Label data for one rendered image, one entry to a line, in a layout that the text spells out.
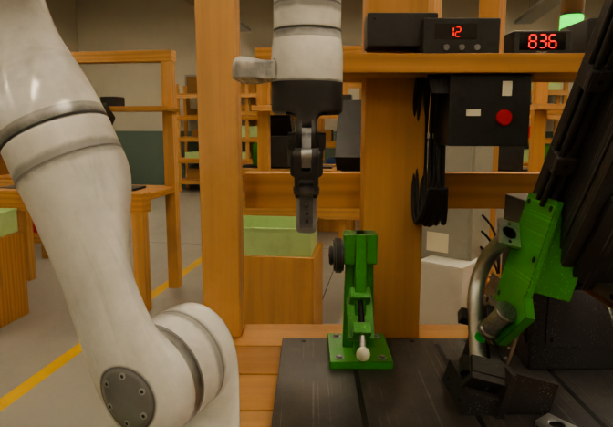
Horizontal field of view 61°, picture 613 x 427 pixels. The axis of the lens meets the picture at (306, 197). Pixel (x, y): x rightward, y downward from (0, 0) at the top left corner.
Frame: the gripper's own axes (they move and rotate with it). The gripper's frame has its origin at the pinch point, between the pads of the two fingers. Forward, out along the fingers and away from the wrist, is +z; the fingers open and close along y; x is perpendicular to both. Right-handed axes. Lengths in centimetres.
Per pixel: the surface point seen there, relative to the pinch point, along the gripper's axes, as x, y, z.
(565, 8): -59, 69, -36
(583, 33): -58, 58, -29
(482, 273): -34, 43, 19
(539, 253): -38.3, 28.2, 11.1
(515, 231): -38, 37, 9
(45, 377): 146, 218, 131
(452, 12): -279, 1011, -226
